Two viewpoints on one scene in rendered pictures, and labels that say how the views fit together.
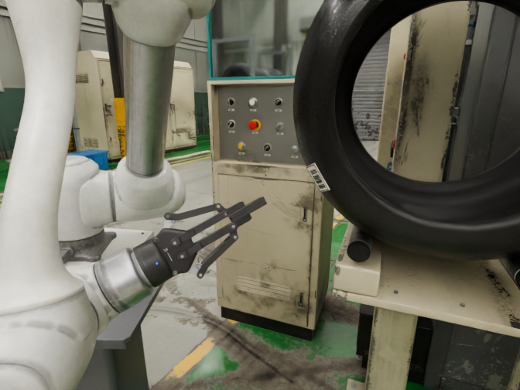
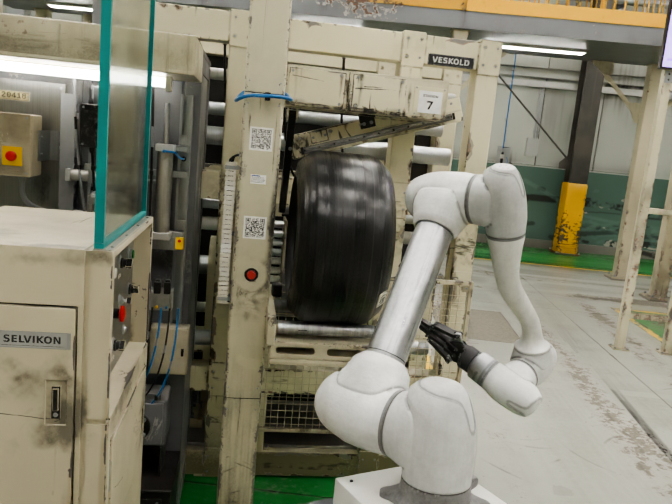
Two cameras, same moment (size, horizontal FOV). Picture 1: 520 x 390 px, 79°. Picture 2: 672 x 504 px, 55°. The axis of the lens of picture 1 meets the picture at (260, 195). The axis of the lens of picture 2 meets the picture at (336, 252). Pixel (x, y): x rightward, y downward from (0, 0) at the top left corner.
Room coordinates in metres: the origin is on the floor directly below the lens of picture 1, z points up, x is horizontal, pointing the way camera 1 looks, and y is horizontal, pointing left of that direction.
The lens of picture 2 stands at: (1.76, 1.56, 1.53)
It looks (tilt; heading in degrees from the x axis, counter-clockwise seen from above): 10 degrees down; 240
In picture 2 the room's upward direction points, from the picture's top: 5 degrees clockwise
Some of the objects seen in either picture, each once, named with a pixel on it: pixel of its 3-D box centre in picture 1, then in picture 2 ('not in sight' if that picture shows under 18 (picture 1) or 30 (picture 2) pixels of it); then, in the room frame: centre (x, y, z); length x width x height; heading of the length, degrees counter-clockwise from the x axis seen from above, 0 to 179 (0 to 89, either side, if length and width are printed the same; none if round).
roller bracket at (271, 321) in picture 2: not in sight; (270, 315); (0.85, -0.45, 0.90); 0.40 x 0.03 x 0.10; 69
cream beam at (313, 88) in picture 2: not in sight; (362, 95); (0.45, -0.62, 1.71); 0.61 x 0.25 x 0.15; 159
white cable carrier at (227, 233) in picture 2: not in sight; (228, 233); (1.02, -0.47, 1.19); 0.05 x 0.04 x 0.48; 69
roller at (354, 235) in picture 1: (364, 221); (325, 329); (0.73, -0.26, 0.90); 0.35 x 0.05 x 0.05; 159
